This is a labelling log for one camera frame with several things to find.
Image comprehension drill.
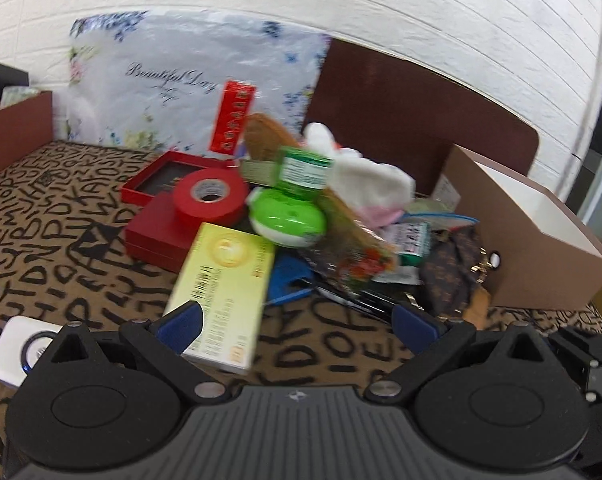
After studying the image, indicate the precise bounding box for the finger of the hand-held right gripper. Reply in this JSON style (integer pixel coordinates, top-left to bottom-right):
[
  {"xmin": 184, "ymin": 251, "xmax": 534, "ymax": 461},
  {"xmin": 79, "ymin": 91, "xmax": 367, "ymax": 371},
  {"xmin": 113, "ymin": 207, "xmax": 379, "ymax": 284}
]
[{"xmin": 548, "ymin": 327, "xmax": 596, "ymax": 401}]

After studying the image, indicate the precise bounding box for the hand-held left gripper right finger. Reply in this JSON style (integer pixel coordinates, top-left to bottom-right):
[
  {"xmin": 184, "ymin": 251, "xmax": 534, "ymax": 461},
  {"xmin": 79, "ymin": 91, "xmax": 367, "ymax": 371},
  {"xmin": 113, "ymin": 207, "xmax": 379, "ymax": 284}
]
[{"xmin": 363, "ymin": 300, "xmax": 552, "ymax": 406}]

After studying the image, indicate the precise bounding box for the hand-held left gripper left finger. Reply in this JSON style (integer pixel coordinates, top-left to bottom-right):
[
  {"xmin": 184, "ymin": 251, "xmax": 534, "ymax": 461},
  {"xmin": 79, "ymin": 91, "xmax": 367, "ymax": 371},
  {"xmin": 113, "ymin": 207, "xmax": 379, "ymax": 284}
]
[{"xmin": 23, "ymin": 301, "xmax": 229, "ymax": 406}]

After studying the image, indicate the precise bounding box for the yellow medicine box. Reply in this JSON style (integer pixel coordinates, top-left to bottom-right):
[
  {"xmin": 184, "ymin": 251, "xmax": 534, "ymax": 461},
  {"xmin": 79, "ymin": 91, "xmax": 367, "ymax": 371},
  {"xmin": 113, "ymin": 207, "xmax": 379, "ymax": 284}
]
[{"xmin": 163, "ymin": 222, "xmax": 276, "ymax": 375}]

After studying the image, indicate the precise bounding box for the black pen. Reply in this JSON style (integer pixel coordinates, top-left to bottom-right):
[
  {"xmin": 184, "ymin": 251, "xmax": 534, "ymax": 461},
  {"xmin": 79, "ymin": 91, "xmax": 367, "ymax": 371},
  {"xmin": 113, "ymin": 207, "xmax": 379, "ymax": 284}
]
[{"xmin": 311, "ymin": 282, "xmax": 397, "ymax": 322}]

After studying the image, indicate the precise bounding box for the brown monogram phone case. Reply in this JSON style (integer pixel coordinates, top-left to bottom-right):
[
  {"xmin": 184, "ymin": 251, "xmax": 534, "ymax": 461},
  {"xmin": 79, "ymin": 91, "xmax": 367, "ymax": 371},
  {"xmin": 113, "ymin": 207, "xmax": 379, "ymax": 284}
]
[{"xmin": 421, "ymin": 230, "xmax": 499, "ymax": 318}]

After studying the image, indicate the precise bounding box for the brown cardboard box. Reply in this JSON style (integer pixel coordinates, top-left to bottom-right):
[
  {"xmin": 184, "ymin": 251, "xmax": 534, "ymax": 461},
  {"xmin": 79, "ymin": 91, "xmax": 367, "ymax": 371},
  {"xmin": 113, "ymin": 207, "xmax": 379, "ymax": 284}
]
[{"xmin": 431, "ymin": 144, "xmax": 602, "ymax": 309}]

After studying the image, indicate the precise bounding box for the blue plastic piece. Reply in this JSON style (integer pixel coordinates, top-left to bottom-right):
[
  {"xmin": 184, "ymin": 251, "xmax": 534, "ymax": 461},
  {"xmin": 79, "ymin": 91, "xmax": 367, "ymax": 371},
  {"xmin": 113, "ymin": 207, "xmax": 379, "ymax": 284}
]
[{"xmin": 268, "ymin": 255, "xmax": 314, "ymax": 306}]

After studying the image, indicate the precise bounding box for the green round device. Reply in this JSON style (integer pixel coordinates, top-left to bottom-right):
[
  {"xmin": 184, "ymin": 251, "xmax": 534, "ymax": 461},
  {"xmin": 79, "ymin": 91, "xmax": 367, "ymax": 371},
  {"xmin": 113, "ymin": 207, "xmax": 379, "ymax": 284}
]
[{"xmin": 248, "ymin": 187, "xmax": 327, "ymax": 248}]

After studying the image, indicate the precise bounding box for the green-label white bottle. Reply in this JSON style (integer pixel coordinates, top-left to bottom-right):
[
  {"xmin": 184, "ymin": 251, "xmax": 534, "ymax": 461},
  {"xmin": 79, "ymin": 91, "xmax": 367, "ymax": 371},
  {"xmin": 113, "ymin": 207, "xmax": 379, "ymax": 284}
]
[{"xmin": 276, "ymin": 146, "xmax": 333, "ymax": 192}]

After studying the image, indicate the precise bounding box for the clear printed snack packet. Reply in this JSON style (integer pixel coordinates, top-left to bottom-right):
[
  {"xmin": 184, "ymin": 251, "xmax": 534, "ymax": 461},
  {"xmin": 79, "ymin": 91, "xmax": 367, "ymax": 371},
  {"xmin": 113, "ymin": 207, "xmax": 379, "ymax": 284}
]
[{"xmin": 316, "ymin": 195, "xmax": 399, "ymax": 291}]

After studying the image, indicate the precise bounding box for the blue-edged zip bag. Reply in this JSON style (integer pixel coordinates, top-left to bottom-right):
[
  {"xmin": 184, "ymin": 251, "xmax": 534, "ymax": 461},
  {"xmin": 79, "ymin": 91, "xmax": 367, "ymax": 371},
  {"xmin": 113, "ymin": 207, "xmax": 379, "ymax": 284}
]
[{"xmin": 406, "ymin": 211, "xmax": 479, "ymax": 227}]

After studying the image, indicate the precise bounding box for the red tape roll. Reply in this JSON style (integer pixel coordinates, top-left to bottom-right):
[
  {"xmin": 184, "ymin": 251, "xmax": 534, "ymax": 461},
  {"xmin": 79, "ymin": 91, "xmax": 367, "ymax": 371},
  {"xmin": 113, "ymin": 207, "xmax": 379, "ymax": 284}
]
[{"xmin": 172, "ymin": 167, "xmax": 250, "ymax": 233}]

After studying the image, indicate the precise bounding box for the open red gift box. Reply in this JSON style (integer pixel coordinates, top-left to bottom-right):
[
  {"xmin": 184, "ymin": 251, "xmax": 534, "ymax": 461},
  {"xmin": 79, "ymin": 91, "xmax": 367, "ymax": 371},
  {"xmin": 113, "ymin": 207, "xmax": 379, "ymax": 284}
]
[{"xmin": 120, "ymin": 150, "xmax": 217, "ymax": 206}]

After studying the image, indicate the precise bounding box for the white plush toy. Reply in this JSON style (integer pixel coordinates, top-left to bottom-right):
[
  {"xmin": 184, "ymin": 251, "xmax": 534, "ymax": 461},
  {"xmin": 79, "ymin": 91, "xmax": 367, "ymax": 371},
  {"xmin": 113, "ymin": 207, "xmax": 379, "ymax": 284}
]
[{"xmin": 301, "ymin": 122, "xmax": 416, "ymax": 226}]

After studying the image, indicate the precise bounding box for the white rounded device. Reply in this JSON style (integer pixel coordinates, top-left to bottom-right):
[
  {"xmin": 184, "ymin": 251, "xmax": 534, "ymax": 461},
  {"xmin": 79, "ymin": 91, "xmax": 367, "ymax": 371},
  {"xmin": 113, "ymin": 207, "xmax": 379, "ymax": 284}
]
[{"xmin": 0, "ymin": 316, "xmax": 64, "ymax": 388}]

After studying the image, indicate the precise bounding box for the dark brown wooden board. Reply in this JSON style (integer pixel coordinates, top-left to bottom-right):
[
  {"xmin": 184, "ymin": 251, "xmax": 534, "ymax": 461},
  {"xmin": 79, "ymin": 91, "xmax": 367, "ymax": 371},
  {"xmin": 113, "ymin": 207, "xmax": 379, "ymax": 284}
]
[{"xmin": 306, "ymin": 40, "xmax": 539, "ymax": 196}]

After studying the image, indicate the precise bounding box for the red printed packet strip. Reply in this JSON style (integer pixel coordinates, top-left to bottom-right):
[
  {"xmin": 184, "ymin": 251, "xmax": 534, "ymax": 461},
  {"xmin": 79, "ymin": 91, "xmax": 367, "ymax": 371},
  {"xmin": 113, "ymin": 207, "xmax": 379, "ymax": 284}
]
[{"xmin": 208, "ymin": 80, "xmax": 258, "ymax": 158}]

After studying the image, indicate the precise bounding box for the brown wooden side panel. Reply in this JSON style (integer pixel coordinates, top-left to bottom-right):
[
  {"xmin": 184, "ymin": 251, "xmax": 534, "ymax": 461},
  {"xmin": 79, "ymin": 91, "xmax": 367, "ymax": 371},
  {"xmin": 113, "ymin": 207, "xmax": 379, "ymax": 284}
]
[{"xmin": 0, "ymin": 91, "xmax": 56, "ymax": 181}]

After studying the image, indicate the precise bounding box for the floral plastic bag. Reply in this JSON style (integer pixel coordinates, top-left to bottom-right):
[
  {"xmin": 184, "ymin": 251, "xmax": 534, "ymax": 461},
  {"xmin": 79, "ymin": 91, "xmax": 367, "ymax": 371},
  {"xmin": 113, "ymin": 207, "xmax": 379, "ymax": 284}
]
[{"xmin": 63, "ymin": 10, "xmax": 332, "ymax": 153}]

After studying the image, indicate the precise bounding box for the small black box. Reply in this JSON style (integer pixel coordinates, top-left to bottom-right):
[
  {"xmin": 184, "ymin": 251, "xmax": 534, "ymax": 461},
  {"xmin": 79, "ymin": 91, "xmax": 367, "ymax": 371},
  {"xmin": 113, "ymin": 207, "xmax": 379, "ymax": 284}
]
[{"xmin": 0, "ymin": 62, "xmax": 29, "ymax": 102}]

